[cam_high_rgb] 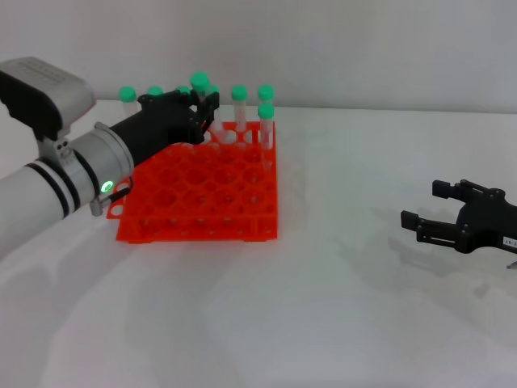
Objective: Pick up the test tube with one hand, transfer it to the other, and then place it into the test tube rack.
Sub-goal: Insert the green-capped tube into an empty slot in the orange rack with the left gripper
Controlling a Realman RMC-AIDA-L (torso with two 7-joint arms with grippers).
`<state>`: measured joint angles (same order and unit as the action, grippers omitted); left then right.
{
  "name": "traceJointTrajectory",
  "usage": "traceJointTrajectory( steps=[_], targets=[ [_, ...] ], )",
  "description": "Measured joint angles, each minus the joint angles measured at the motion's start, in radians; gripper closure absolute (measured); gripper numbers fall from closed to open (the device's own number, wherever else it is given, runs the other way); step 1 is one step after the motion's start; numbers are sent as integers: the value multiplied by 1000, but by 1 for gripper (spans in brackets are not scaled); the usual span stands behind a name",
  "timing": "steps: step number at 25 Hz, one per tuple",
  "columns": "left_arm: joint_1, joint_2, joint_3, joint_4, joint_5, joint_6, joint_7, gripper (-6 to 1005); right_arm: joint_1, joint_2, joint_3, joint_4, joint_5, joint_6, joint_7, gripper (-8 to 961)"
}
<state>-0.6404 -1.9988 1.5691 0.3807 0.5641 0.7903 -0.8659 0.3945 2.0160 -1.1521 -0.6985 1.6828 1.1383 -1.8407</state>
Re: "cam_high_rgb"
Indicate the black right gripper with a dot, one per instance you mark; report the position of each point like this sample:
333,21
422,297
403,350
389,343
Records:
488,222

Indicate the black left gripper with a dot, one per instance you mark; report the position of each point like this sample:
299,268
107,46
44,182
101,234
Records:
161,121

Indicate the clear test tube green cap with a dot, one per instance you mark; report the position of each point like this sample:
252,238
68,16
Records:
154,90
266,91
238,93
266,111
127,94
199,80
213,89
182,89

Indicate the orange plastic test tube rack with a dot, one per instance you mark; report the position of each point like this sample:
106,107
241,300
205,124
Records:
226,182

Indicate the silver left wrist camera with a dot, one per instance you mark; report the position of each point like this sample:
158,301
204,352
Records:
48,85

